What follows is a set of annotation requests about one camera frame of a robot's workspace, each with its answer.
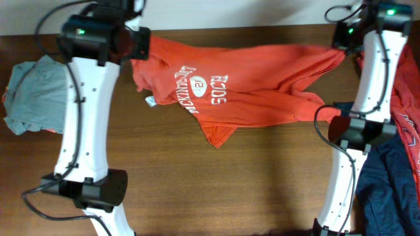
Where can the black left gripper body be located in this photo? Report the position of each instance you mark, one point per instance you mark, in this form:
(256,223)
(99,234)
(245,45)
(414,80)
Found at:
(140,44)

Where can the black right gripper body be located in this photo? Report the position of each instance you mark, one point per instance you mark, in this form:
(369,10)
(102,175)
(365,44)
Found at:
(347,37)

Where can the orange printed t-shirt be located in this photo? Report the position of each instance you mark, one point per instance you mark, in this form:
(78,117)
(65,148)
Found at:
(225,89)

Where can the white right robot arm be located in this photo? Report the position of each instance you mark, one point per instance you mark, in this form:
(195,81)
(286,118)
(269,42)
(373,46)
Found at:
(380,30)

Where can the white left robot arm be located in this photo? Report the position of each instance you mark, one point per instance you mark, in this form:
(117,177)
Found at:
(94,42)

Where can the folded grey t-shirt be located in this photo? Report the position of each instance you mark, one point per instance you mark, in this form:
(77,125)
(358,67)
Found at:
(35,98)

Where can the navy blue garment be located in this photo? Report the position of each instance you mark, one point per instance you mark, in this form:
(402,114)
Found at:
(387,193)

